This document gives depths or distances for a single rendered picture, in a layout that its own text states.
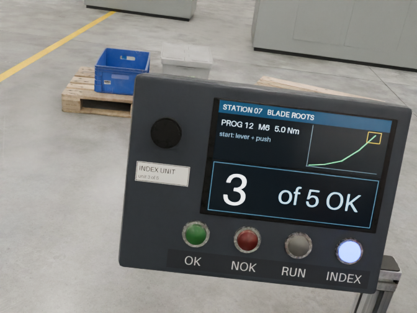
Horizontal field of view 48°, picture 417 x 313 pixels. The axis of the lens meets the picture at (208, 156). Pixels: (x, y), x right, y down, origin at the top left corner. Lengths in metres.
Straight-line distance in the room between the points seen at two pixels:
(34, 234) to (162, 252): 1.93
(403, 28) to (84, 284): 5.61
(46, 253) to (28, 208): 0.38
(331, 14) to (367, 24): 0.49
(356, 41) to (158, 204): 6.30
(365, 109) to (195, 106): 0.16
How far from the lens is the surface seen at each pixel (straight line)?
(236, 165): 0.44
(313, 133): 0.44
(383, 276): 0.59
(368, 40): 6.71
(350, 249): 0.47
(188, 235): 0.45
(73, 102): 3.74
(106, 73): 3.73
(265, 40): 6.51
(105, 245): 2.28
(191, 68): 3.68
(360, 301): 0.63
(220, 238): 0.46
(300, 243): 0.46
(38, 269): 2.17
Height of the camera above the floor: 1.38
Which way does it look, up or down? 26 degrees down
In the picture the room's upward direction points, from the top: 8 degrees clockwise
